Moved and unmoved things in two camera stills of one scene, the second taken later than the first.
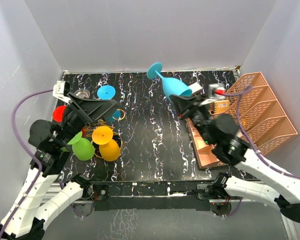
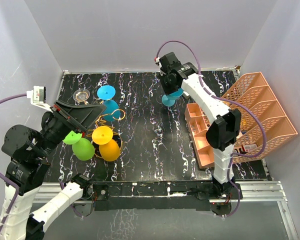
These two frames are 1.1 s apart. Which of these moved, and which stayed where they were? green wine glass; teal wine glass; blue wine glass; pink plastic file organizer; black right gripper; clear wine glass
Moved: teal wine glass; black right gripper
Stayed: green wine glass; pink plastic file organizer; blue wine glass; clear wine glass
